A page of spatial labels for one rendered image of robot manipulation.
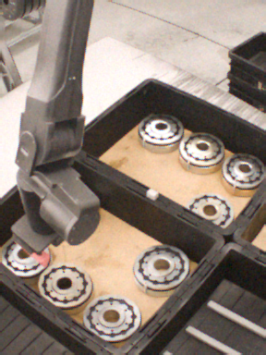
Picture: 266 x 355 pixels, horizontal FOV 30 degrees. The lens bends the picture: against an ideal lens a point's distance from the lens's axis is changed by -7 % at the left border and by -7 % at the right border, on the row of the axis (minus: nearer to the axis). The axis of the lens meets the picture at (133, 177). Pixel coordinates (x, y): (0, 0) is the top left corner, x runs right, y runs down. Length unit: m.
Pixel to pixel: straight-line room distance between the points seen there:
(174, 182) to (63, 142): 0.50
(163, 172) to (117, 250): 0.22
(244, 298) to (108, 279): 0.26
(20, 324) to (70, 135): 0.42
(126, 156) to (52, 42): 0.60
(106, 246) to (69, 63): 0.49
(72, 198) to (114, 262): 0.37
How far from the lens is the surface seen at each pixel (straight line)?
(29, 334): 0.93
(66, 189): 0.65
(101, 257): 1.00
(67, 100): 0.63
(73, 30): 0.61
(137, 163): 1.16
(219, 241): 0.90
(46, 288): 0.94
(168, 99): 1.22
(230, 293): 0.96
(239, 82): 2.03
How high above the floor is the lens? 1.65
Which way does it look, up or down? 47 degrees down
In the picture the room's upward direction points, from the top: 3 degrees counter-clockwise
